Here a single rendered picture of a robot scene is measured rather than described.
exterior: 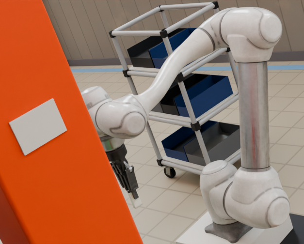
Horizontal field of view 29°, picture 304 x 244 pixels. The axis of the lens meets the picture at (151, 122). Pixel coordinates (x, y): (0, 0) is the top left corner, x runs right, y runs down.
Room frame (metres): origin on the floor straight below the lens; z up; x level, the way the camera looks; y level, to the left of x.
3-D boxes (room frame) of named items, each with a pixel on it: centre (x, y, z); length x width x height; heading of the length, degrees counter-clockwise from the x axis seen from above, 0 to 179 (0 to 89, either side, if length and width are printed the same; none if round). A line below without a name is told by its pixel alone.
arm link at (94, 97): (1.81, 0.14, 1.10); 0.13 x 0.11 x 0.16; 25
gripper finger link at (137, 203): (1.80, 0.14, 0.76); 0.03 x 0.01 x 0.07; 118
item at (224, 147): (3.20, -0.24, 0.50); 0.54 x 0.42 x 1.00; 31
